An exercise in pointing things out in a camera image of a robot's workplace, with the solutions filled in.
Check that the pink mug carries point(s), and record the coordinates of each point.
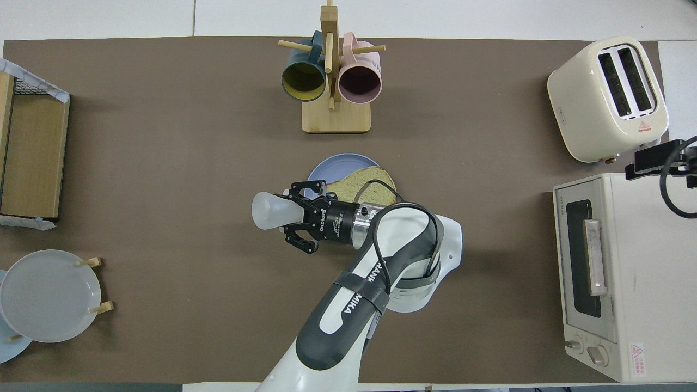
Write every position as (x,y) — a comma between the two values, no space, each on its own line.
(359,84)

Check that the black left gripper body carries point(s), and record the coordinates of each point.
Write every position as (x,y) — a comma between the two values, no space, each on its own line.
(335,223)

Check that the squeeze bottle with blue cap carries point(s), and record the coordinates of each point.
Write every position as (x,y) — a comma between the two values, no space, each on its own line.
(269,210)

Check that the brown table mat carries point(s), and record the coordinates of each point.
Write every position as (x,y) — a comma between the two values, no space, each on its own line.
(163,163)

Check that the light grey plate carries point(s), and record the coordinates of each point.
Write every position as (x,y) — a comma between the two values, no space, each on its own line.
(49,296)

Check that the wooden plate rack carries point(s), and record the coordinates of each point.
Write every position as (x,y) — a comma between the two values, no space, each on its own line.
(95,262)

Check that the wooden mug rack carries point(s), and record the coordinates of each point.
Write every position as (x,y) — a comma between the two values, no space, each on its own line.
(336,118)

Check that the dark teal mug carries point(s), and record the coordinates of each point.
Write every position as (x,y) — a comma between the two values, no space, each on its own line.
(303,81)

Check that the pale blue plate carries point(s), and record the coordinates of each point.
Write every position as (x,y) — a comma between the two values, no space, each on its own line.
(8,351)

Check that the white toaster oven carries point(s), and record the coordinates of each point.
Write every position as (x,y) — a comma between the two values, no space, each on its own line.
(653,272)

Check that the cream toaster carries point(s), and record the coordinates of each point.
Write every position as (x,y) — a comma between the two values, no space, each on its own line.
(582,109)

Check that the bread slice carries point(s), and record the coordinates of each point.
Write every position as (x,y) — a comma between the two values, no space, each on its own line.
(375,177)

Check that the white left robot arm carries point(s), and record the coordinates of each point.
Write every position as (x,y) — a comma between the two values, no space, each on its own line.
(348,321)

